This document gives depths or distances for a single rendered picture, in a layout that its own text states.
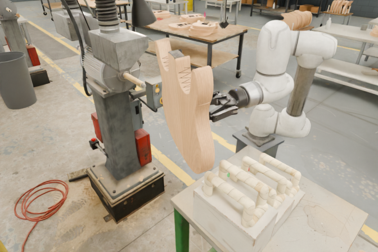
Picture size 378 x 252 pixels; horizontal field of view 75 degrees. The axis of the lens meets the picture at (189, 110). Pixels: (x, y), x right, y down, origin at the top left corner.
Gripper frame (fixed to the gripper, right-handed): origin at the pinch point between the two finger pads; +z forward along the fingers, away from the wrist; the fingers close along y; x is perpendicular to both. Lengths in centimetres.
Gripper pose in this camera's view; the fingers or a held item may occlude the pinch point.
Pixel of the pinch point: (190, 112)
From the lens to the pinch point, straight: 83.3
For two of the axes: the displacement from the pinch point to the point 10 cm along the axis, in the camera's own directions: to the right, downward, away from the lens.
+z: -9.1, 2.8, -3.1
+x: -0.6, -8.2, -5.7
